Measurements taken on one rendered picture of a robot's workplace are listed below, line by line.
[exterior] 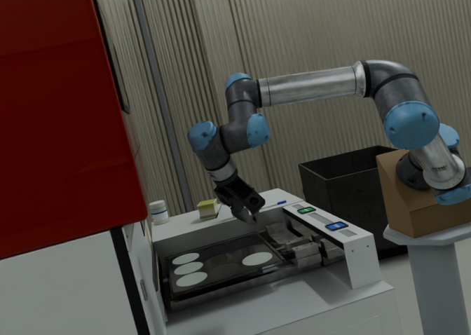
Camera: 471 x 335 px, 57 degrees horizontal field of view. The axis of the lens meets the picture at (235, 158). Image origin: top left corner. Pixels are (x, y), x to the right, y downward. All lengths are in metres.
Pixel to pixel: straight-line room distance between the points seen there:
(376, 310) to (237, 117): 0.64
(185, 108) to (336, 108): 1.60
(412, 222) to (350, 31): 3.51
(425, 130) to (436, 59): 4.30
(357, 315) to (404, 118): 0.54
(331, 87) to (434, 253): 0.80
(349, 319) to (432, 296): 0.56
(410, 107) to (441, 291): 0.86
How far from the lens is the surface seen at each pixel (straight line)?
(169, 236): 1.71
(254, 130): 1.02
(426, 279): 1.73
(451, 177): 1.38
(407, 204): 1.59
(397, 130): 1.06
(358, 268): 1.30
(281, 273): 1.45
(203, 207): 1.80
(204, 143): 1.03
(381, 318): 1.31
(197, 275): 1.43
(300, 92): 1.11
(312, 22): 4.75
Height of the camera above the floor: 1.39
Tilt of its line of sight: 7 degrees down
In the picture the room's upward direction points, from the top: 13 degrees counter-clockwise
